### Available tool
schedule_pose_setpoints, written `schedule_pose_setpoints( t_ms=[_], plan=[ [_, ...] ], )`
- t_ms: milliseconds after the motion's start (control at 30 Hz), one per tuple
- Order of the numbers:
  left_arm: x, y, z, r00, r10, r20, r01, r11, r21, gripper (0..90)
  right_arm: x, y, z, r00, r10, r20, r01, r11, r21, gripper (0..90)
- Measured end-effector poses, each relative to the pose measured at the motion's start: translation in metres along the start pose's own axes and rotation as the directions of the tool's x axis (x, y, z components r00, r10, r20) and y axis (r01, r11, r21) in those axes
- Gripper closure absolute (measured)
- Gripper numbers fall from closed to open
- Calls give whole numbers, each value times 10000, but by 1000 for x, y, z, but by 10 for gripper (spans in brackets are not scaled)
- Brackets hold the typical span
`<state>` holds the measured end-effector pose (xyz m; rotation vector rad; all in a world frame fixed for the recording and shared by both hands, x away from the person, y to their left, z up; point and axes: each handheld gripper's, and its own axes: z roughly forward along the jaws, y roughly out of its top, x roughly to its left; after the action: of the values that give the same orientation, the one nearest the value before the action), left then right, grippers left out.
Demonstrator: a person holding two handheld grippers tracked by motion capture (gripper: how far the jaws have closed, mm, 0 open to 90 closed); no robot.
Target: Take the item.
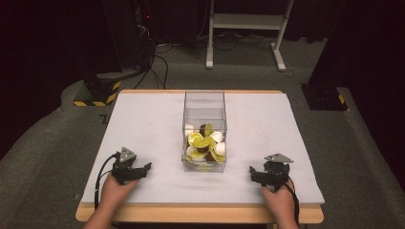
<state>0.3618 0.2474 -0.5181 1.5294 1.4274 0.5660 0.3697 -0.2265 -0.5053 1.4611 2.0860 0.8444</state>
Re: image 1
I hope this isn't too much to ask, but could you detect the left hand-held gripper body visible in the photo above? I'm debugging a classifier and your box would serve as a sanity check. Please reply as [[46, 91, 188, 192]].
[[111, 146, 148, 186]]

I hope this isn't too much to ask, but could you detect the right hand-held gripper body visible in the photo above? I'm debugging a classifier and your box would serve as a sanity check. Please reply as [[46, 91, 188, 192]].
[[258, 153, 295, 193]]

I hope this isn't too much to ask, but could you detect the person's left hand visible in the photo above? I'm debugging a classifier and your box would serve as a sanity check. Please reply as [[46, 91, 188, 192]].
[[99, 173, 141, 208]]

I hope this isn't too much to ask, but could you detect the person's right hand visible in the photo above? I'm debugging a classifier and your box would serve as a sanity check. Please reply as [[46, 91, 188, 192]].
[[261, 178, 296, 218]]

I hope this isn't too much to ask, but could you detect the white table mat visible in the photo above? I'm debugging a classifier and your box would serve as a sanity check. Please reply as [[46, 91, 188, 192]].
[[80, 92, 326, 205]]

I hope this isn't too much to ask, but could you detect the toy lime half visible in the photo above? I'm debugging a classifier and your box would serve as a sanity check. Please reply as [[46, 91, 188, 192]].
[[186, 146, 208, 161], [187, 131, 203, 146], [194, 136, 214, 153]]

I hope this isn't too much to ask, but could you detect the wooden table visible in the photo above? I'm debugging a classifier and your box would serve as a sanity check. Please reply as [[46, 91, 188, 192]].
[[75, 89, 325, 224]]

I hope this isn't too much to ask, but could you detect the clear plastic box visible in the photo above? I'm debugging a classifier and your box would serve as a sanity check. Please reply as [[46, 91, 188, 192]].
[[181, 90, 228, 174]]

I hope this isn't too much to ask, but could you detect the black base with yellow stripes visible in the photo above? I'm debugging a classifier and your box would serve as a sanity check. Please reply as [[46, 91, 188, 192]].
[[73, 71, 123, 108]]

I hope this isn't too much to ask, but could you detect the black stand base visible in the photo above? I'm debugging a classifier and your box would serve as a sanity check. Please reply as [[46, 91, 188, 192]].
[[300, 83, 349, 112]]

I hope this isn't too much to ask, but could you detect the dark equipment rack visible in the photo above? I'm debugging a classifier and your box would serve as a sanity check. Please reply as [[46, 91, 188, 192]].
[[100, 0, 156, 71]]

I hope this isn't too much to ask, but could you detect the white metal stand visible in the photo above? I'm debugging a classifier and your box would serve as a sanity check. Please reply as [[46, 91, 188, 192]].
[[204, 0, 295, 73]]

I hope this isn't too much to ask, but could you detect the dark curtain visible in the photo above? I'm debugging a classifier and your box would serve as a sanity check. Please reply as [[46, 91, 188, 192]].
[[307, 0, 405, 96]]

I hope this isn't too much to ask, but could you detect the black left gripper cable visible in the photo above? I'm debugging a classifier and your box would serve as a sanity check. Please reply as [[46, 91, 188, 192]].
[[94, 153, 121, 211]]

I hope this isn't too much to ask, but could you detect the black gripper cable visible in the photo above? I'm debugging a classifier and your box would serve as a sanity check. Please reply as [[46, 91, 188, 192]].
[[94, 153, 121, 211], [284, 181, 301, 227]]

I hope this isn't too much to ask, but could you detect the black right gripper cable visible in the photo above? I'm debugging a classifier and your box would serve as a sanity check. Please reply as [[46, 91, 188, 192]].
[[284, 181, 301, 227]]

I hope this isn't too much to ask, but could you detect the bundle of black floor cables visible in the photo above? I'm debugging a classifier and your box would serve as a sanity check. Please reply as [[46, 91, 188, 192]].
[[133, 30, 175, 91]]

